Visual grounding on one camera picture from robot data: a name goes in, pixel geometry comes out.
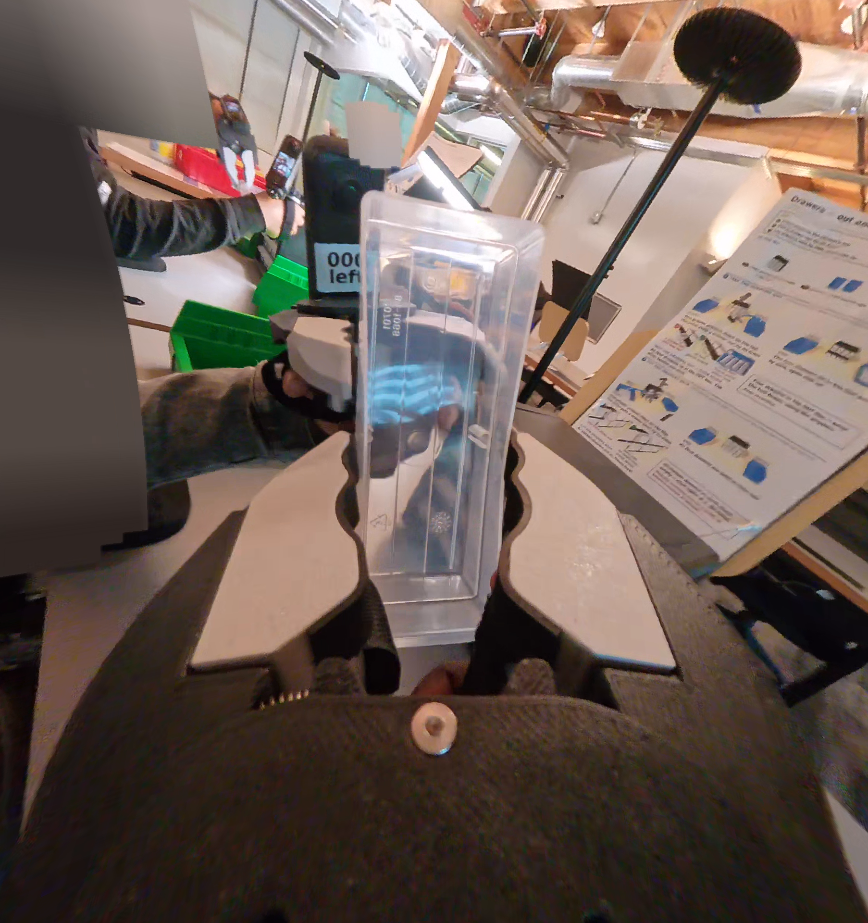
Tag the wood-edged desk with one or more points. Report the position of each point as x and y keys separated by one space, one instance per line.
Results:
x=838 y=588

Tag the black drawer cabinet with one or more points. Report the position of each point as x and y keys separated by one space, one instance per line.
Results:
x=621 y=490

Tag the illustrated instruction poster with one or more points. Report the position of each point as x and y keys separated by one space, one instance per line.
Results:
x=765 y=346

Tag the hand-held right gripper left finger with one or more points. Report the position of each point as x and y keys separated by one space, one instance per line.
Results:
x=282 y=562

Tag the red plastic bin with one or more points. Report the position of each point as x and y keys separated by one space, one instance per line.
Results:
x=203 y=166

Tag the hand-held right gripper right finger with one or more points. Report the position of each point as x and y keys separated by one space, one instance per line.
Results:
x=585 y=577

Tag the black chair with teal base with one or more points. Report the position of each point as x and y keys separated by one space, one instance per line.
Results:
x=802 y=613

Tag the silver air duct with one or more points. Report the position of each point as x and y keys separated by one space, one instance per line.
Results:
x=823 y=86

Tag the black pole with round disc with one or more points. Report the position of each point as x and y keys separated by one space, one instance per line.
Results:
x=324 y=69
x=737 y=43

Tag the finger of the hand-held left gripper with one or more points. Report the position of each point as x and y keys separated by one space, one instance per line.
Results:
x=448 y=330
x=326 y=353

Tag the clear plastic drawer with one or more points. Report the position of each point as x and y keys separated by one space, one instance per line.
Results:
x=441 y=238

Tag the person's left forearm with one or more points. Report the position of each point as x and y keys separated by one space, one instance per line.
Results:
x=210 y=418

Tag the green plastic bin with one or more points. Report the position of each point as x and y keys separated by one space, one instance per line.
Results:
x=225 y=339
x=282 y=285

